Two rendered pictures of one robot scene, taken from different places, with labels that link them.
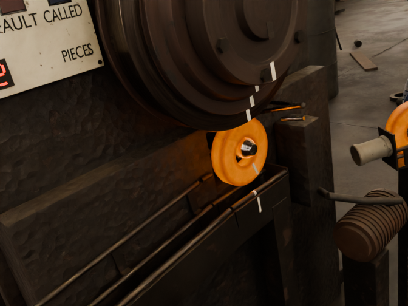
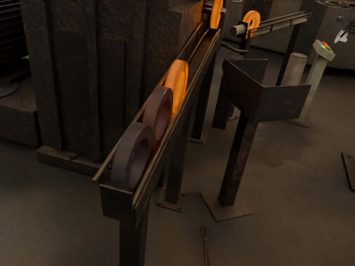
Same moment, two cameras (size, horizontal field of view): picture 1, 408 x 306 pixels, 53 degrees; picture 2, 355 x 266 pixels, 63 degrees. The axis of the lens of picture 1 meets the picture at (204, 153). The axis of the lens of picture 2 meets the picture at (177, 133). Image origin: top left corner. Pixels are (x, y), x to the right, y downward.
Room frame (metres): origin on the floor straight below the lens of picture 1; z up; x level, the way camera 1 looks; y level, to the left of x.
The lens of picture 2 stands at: (-0.31, 1.05, 1.07)
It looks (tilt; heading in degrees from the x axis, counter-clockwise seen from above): 32 degrees down; 320
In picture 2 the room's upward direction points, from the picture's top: 8 degrees clockwise
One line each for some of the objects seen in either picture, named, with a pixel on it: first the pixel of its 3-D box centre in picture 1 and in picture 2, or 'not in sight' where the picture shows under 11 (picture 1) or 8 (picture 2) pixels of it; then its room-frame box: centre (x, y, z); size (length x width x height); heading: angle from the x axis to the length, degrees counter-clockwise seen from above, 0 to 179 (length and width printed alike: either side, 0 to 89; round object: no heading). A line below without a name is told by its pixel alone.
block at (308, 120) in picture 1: (299, 159); (214, 29); (1.00, -0.25, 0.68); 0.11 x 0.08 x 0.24; 39
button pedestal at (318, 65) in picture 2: not in sight; (311, 85); (0.70, -1.07, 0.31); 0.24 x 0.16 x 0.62; 129
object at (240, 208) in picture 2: not in sight; (243, 149); (0.31, 0.13, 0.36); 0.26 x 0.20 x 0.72; 164
